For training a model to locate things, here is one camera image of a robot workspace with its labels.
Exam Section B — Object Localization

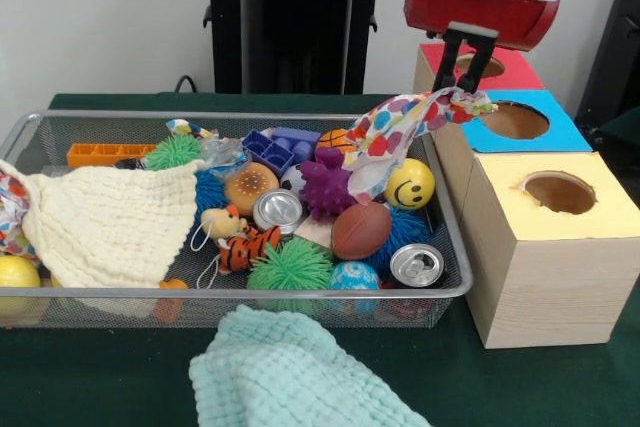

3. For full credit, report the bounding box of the orange toy basketball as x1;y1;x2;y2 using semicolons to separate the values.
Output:
316;128;357;155

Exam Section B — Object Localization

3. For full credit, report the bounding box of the brown toy football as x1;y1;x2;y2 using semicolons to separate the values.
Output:
331;201;393;261

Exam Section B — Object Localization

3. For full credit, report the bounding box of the green spiky ball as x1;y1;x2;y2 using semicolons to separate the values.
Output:
247;239;334;318

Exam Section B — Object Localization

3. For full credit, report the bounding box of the purple spiky ball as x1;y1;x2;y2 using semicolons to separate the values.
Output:
298;147;357;220

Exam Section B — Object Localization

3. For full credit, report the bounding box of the blue globe ball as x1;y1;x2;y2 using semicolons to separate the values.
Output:
330;261;381;316

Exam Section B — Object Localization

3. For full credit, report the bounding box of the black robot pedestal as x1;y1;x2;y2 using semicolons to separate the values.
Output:
193;0;403;96

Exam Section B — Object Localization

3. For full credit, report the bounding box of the colourful polka dot cloth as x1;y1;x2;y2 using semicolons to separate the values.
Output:
343;87;498;204

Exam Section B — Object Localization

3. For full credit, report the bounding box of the cream knitted cloth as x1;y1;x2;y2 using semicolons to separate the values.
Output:
0;159;206;293

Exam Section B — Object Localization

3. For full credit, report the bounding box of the wooden box with three holes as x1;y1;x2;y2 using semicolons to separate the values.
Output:
410;42;640;350

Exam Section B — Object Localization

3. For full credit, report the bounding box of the shallow wire mesh bin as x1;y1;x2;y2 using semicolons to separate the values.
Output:
0;110;473;330

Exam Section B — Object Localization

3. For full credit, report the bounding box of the mint green knitted cloth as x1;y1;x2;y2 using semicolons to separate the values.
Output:
190;305;431;427

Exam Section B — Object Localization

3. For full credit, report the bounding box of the orange plastic tray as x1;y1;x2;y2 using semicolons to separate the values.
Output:
67;143;156;168

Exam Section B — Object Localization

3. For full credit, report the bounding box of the plain yellow ball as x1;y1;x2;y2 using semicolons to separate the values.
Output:
0;255;43;320

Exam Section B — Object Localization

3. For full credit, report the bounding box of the black cable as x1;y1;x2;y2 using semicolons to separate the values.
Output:
175;74;201;96

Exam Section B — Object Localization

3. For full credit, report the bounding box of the silver drink can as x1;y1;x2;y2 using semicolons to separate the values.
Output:
390;243;445;288

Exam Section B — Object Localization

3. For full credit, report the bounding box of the orange tiger plush toy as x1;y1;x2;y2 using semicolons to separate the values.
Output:
215;225;283;274

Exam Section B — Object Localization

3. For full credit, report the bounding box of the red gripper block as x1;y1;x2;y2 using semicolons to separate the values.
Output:
404;0;562;94

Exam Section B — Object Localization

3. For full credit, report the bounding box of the yellow smiley face ball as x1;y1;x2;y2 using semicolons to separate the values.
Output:
384;158;436;211

